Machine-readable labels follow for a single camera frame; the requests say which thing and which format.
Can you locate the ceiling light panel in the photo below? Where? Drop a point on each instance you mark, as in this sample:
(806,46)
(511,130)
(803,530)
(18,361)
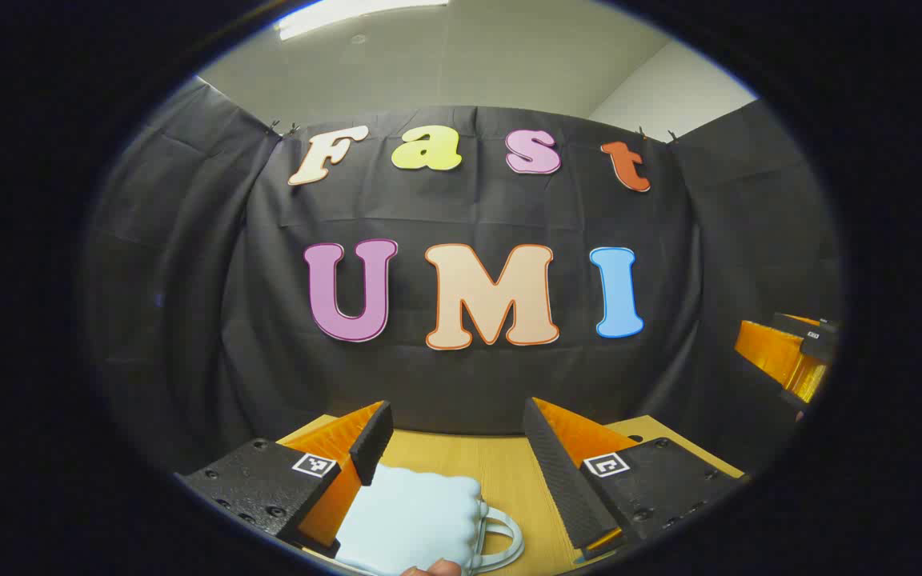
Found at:
(349,14)

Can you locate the light blue suitcase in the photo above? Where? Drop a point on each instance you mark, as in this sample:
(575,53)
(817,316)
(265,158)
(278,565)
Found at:
(413,520)

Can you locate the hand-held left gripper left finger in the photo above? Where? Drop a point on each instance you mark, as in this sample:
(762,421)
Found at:
(373,440)

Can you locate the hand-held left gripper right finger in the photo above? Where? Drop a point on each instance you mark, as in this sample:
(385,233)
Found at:
(557,472)

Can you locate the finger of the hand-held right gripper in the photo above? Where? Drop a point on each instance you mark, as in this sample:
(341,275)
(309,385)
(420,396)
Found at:
(765,352)
(809,380)

